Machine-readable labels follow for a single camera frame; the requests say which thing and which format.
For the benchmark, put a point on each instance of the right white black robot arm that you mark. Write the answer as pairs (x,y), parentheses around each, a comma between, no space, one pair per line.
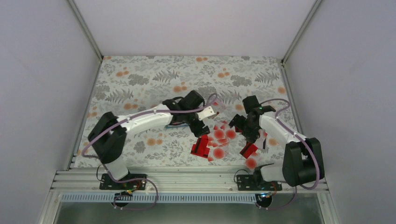
(302,163)

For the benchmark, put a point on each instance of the blue slotted cable duct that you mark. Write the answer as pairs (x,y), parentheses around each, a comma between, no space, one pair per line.
(98,197)

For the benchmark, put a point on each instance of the red card with stripe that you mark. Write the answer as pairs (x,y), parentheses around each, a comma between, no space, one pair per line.
(200,148)

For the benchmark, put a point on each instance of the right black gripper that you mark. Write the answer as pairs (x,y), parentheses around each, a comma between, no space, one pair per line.
(252,136)

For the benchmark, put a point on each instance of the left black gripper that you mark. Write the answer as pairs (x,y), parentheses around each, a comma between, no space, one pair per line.
(200,132)

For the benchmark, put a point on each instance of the floral patterned table mat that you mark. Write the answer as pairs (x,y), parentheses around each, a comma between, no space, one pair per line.
(130,84)

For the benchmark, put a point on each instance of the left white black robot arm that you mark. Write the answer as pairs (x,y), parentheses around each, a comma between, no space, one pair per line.
(107,138)

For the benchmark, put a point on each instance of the red striped card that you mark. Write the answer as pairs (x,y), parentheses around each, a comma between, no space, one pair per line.
(248,150)

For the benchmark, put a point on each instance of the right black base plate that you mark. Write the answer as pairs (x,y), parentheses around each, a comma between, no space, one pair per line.
(247,183)

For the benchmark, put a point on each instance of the white VIP card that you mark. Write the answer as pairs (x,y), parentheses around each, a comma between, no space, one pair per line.
(218,106)

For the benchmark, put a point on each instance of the aluminium rail frame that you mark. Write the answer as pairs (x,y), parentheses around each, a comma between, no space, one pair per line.
(210,179)

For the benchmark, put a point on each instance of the teal leather card holder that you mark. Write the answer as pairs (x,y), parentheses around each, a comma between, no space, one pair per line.
(178,125)

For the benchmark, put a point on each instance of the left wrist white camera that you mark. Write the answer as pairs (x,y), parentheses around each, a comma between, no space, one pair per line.
(207,113)

